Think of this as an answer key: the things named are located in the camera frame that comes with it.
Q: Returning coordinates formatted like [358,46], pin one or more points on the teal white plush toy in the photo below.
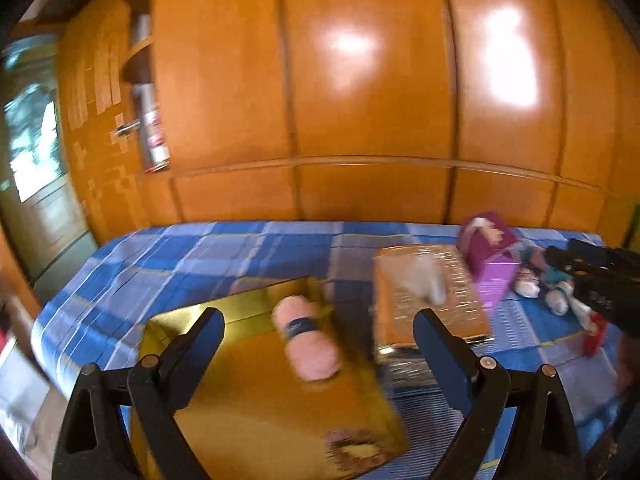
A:
[557,292]

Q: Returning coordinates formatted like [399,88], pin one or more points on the bottles on wardrobe shelf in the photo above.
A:
[152,130]

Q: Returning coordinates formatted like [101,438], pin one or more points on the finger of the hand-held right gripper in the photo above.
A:
[562,257]

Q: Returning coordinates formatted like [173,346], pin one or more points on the gold gift box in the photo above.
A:
[250,410]

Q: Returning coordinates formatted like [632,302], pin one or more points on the pink towel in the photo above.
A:
[312,360]

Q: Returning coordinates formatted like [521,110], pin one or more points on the white pink plush toy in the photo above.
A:
[527,282]

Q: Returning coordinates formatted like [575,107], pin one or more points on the red white soft toy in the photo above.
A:
[596,335]

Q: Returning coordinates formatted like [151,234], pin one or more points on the blue plaid bed sheet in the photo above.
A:
[200,265]

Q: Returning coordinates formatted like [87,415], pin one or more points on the wooden wardrobe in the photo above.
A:
[370,85]

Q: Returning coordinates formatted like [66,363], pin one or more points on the purple tissue box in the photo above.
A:
[487,270]

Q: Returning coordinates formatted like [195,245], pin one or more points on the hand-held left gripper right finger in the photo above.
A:
[434,349]

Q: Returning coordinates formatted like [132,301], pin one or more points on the glass door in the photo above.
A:
[40,160]

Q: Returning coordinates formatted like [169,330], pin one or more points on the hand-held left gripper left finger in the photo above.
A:
[211,334]

